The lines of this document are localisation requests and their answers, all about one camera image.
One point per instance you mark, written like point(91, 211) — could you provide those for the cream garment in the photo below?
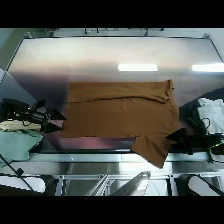
point(13, 126)

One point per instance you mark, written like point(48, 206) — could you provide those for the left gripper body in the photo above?
point(42, 118)

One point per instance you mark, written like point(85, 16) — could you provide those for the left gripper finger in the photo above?
point(53, 127)
point(57, 115)

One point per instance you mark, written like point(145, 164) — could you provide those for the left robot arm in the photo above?
point(15, 108)

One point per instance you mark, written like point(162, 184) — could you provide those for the light green garment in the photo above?
point(16, 143)

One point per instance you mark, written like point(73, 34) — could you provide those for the brown T-shirt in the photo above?
point(123, 113)

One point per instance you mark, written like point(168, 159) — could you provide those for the grey garment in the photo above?
point(213, 111)

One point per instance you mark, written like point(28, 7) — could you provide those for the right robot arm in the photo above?
point(196, 138)

